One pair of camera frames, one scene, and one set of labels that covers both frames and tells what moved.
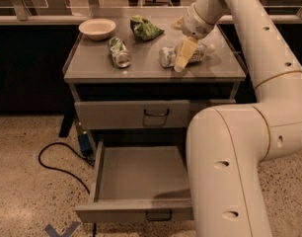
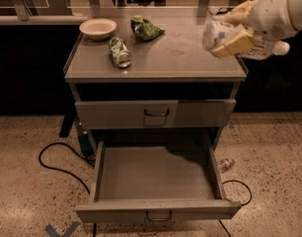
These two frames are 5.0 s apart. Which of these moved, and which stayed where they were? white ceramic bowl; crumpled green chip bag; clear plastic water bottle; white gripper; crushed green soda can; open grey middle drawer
Moved: clear plastic water bottle; white gripper
Stayed: crushed green soda can; crumpled green chip bag; white ceramic bowl; open grey middle drawer
